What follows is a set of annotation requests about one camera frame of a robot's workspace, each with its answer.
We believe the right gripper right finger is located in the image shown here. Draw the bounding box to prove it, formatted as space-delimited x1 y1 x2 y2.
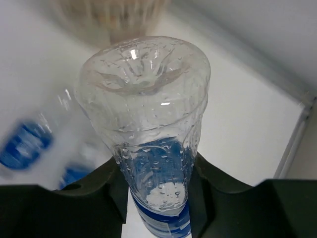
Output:
189 155 317 238

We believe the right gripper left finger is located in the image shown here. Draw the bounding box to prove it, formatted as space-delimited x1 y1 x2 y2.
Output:
0 158 128 238

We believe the blue label bottle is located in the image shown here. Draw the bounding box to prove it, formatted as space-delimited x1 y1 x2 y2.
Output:
0 88 76 179
74 36 211 238
58 141 109 190

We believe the beige plastic waste bin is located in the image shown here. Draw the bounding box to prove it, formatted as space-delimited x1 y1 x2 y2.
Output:
49 0 170 48

